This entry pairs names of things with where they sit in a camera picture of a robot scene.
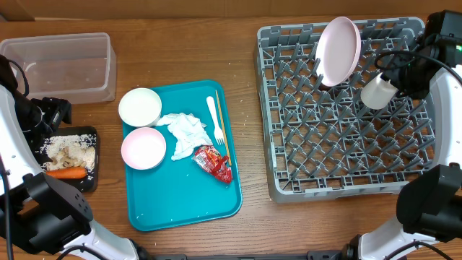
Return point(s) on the white bowl with food scraps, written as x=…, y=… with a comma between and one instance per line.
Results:
x=140, y=107

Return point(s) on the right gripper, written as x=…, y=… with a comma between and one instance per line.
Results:
x=397, y=76

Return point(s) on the pink bowl with food scraps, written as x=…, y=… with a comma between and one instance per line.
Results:
x=143, y=148

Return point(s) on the pink round plate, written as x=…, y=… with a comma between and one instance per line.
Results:
x=338, y=49

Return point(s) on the red snack wrapper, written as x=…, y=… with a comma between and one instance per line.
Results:
x=208, y=158

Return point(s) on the orange carrot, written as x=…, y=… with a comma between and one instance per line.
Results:
x=68, y=173

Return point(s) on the white plastic fork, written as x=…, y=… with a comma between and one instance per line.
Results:
x=218, y=133

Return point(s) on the wooden chopstick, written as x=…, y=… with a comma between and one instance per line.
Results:
x=223, y=128

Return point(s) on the clear plastic bin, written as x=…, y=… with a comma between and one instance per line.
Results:
x=80, y=68

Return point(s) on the crumpled white napkin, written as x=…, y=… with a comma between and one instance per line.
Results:
x=189, y=132

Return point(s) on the spilled rice and scraps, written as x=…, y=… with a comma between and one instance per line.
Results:
x=69, y=152

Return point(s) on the grey dishwasher rack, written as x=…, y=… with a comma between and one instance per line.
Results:
x=323, y=142

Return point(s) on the white plastic cup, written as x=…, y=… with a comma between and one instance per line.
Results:
x=377, y=93

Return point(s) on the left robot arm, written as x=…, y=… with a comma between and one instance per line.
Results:
x=40, y=212

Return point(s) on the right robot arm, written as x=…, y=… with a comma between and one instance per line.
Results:
x=428, y=209

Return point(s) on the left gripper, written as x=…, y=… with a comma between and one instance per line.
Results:
x=55, y=108

